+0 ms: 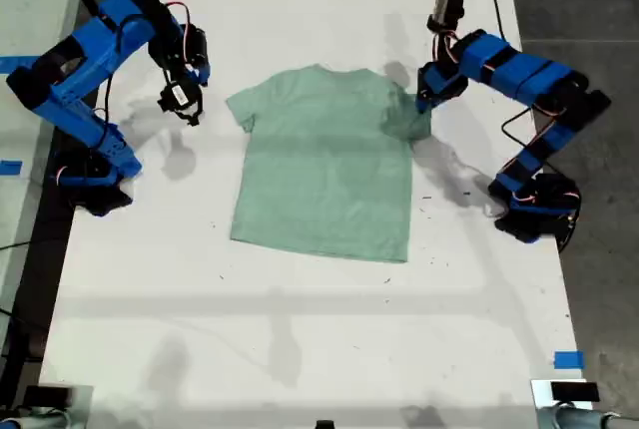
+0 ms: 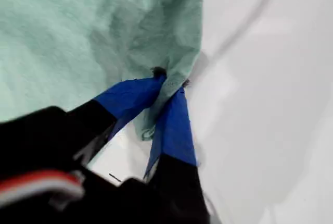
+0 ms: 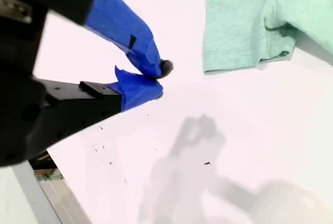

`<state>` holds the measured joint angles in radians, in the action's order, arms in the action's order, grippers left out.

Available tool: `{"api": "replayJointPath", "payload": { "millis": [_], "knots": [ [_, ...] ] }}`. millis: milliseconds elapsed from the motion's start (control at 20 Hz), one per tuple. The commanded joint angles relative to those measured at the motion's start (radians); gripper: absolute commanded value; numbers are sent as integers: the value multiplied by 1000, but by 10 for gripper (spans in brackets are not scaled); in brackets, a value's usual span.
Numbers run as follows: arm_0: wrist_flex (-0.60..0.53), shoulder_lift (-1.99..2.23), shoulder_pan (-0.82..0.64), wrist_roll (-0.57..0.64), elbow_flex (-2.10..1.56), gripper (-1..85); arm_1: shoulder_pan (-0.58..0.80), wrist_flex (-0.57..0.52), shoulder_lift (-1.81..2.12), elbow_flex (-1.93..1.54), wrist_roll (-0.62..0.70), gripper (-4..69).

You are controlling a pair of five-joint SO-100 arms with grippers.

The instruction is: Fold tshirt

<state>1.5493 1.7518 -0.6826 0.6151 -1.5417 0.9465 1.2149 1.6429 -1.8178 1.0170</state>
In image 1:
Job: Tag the small black box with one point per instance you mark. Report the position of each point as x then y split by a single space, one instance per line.
574 391
47 395

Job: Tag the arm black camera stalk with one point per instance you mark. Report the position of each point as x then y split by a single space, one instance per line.
439 45

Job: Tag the pale grey tube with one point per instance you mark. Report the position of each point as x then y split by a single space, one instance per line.
574 419
35 421

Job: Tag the square blue tape patch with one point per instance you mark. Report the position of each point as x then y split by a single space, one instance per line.
569 360

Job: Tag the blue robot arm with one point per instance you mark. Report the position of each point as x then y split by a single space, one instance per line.
75 75
524 75

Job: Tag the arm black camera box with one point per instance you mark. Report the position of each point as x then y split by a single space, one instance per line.
446 5
179 95

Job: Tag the pale green T-shirt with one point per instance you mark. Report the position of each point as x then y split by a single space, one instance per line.
324 164

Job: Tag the long blue tape strip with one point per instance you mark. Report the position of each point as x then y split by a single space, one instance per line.
25 64

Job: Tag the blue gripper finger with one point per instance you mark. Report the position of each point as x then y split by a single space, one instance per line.
199 76
424 104

